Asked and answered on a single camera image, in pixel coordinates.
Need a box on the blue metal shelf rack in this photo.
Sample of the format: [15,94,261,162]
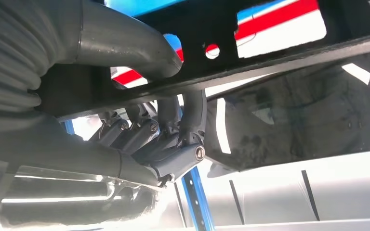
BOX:
[60,0,370,231]

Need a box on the white plastic bin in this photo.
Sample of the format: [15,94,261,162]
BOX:
[159,148,370,231]

